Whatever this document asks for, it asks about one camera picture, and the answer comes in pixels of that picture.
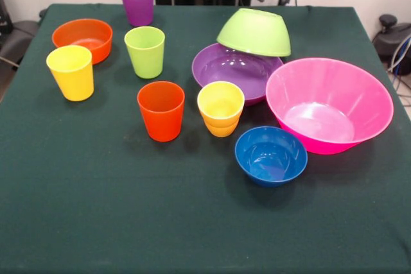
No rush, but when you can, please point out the blue bowl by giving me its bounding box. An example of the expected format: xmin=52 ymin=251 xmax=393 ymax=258
xmin=234 ymin=126 xmax=309 ymax=188

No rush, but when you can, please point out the purple cup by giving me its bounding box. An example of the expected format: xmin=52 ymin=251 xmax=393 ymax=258
xmin=119 ymin=0 xmax=155 ymax=27

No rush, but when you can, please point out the green cup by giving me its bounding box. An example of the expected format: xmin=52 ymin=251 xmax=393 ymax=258
xmin=124 ymin=26 xmax=166 ymax=80

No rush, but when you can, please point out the orange bowl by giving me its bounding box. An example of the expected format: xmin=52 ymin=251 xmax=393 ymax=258
xmin=51 ymin=18 xmax=114 ymax=65

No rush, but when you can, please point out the orange cup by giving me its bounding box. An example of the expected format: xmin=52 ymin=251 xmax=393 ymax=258
xmin=137 ymin=80 xmax=186 ymax=142

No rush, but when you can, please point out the tall yellow cup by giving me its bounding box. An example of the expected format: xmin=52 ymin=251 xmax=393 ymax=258
xmin=46 ymin=45 xmax=95 ymax=102

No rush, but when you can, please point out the dark green tablecloth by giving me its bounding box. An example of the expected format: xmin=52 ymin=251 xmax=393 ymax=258
xmin=0 ymin=3 xmax=411 ymax=274

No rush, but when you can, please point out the green bowl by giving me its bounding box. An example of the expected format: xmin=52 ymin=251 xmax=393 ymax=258
xmin=216 ymin=8 xmax=292 ymax=58

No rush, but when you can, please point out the yellow ribbed cup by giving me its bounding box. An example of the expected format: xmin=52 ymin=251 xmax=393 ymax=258
xmin=197 ymin=81 xmax=245 ymax=138

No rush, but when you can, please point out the purple bowl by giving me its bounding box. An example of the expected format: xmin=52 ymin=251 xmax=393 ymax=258
xmin=191 ymin=42 xmax=284 ymax=107

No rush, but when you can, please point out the bundle of cables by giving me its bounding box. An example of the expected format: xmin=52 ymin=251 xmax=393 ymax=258
xmin=387 ymin=35 xmax=411 ymax=107

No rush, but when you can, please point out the pink bowl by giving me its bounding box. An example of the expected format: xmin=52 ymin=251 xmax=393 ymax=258
xmin=265 ymin=57 xmax=395 ymax=155

